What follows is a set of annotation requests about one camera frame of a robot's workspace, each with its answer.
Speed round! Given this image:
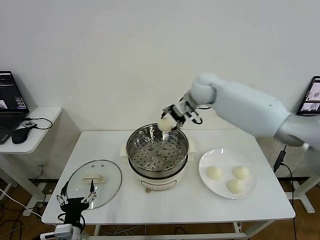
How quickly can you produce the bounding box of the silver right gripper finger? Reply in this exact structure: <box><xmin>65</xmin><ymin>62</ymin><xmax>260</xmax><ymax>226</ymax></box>
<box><xmin>171</xmin><ymin>118</ymin><xmax>187</xmax><ymax>132</ymax></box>
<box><xmin>160</xmin><ymin>104</ymin><xmax>176</xmax><ymax>119</ymax></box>

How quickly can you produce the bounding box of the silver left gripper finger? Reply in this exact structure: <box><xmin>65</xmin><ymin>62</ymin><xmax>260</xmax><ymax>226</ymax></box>
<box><xmin>80</xmin><ymin>178</ymin><xmax>98</xmax><ymax>205</ymax></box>
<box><xmin>56</xmin><ymin>179</ymin><xmax>70</xmax><ymax>206</ymax></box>

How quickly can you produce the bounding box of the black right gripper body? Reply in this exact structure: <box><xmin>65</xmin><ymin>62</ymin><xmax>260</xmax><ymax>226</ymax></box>
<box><xmin>171</xmin><ymin>102</ymin><xmax>194</xmax><ymax>123</ymax></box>

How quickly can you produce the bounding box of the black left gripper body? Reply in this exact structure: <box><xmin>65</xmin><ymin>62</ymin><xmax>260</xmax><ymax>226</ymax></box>
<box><xmin>59</xmin><ymin>196</ymin><xmax>90</xmax><ymax>227</ymax></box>

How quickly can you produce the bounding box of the round glass pot lid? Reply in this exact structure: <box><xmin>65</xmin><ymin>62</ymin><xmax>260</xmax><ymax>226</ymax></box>
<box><xmin>66</xmin><ymin>159</ymin><xmax>123</xmax><ymax>210</ymax></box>

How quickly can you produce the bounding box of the white steamed baozi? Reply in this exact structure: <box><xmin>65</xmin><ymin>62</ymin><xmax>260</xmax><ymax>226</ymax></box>
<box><xmin>158</xmin><ymin>118</ymin><xmax>176</xmax><ymax>133</ymax></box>
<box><xmin>206</xmin><ymin>165</ymin><xmax>224</xmax><ymax>180</ymax></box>
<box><xmin>232</xmin><ymin>165</ymin><xmax>251</xmax><ymax>181</ymax></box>
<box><xmin>226</xmin><ymin>178</ymin><xmax>246</xmax><ymax>194</ymax></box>

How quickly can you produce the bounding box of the stainless steel steamer pot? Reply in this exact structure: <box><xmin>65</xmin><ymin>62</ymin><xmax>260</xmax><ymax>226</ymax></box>
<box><xmin>119</xmin><ymin>123</ymin><xmax>198</xmax><ymax>177</ymax></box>

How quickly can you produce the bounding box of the white floor power strip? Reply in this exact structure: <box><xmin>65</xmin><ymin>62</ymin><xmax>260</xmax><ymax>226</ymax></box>
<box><xmin>22</xmin><ymin>206</ymin><xmax>43</xmax><ymax>217</ymax></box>

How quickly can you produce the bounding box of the white round plate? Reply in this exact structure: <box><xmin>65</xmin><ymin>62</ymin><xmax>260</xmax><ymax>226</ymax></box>
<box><xmin>198</xmin><ymin>148</ymin><xmax>258</xmax><ymax>200</ymax></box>

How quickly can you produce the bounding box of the cream electric cooker base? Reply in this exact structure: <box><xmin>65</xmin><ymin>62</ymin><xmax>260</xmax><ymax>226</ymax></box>
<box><xmin>127</xmin><ymin>154</ymin><xmax>188</xmax><ymax>194</ymax></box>

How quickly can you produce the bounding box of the white side table rounded corner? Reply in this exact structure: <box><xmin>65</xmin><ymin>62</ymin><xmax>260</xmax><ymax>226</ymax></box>
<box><xmin>0</xmin><ymin>106</ymin><xmax>63</xmax><ymax>204</ymax></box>

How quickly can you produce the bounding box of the black computer mouse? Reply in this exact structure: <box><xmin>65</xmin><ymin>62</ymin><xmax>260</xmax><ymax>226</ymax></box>
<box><xmin>11</xmin><ymin>127</ymin><xmax>32</xmax><ymax>145</ymax></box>

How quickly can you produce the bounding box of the black laptop with pink windows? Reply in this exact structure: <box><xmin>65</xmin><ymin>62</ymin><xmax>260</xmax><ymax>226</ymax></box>
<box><xmin>0</xmin><ymin>70</ymin><xmax>30</xmax><ymax>145</ymax></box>

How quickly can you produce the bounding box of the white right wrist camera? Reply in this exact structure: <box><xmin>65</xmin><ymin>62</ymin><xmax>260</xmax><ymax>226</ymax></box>
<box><xmin>185</xmin><ymin>109</ymin><xmax>199</xmax><ymax>123</ymax></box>

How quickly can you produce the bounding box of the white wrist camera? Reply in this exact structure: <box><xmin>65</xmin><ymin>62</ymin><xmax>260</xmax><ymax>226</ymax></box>
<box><xmin>40</xmin><ymin>224</ymin><xmax>74</xmax><ymax>240</ymax></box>
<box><xmin>185</xmin><ymin>109</ymin><xmax>199</xmax><ymax>123</ymax></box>

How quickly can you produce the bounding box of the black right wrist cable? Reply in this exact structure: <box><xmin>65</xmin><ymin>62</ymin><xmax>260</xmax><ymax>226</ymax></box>
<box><xmin>191</xmin><ymin>111</ymin><xmax>204</xmax><ymax>125</ymax></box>

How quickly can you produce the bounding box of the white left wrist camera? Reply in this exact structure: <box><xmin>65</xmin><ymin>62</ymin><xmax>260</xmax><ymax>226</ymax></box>
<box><xmin>40</xmin><ymin>224</ymin><xmax>74</xmax><ymax>240</ymax></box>

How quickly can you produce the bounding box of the white floor cable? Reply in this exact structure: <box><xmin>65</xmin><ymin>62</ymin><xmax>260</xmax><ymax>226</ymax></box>
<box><xmin>0</xmin><ymin>187</ymin><xmax>42</xmax><ymax>219</ymax></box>

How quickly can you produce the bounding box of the black usb hub cable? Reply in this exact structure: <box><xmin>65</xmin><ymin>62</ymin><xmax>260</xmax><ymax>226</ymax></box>
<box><xmin>26</xmin><ymin>116</ymin><xmax>54</xmax><ymax>130</ymax></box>

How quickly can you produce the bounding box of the white main table frame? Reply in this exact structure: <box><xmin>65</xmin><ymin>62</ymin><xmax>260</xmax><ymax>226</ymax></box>
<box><xmin>57</xmin><ymin>219</ymin><xmax>276</xmax><ymax>240</ymax></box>

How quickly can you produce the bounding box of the black cable with adapter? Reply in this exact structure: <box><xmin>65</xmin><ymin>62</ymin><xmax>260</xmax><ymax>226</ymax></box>
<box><xmin>272</xmin><ymin>143</ymin><xmax>299</xmax><ymax>240</ymax></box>

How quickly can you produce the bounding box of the grey laptop with white cable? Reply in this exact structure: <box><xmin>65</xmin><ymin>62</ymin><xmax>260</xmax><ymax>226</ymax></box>
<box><xmin>296</xmin><ymin>75</ymin><xmax>320</xmax><ymax>117</ymax></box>

